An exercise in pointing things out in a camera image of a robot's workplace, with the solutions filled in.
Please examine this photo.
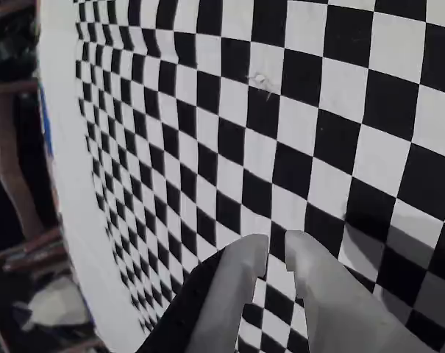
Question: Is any white crumpled sheet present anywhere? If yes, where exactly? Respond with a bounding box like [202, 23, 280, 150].
[12, 275, 93, 332]

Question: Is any black white checkered mat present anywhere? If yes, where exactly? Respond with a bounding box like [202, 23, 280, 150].
[38, 0, 445, 353]

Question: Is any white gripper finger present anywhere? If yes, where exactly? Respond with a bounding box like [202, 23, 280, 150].
[285, 230, 437, 353]
[140, 234, 270, 353]

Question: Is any brown wooden furniture frame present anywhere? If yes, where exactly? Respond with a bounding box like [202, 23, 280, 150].
[0, 79, 67, 273]

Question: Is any blue tape patch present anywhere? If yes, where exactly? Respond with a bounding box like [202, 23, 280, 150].
[38, 82, 56, 159]

